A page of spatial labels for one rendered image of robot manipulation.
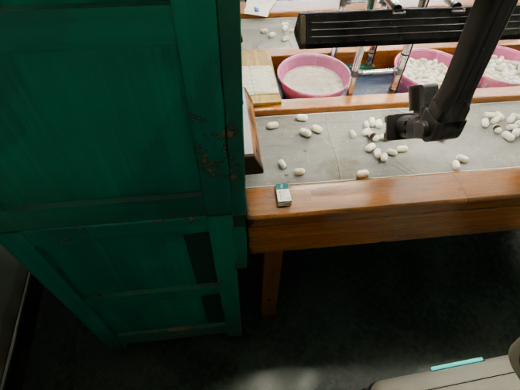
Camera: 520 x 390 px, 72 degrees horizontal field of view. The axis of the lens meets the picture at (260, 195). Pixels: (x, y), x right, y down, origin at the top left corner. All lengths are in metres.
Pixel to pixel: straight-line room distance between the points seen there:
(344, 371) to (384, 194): 0.81
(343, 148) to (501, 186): 0.43
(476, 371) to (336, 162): 0.80
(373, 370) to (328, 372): 0.17
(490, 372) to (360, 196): 0.74
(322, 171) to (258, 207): 0.24
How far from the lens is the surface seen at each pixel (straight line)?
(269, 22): 1.76
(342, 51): 1.54
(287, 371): 1.54
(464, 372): 1.42
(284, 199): 0.91
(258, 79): 1.31
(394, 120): 1.02
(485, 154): 1.29
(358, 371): 1.59
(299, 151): 1.10
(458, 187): 1.11
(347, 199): 0.97
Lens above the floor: 1.50
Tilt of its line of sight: 51 degrees down
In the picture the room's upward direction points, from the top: 1 degrees clockwise
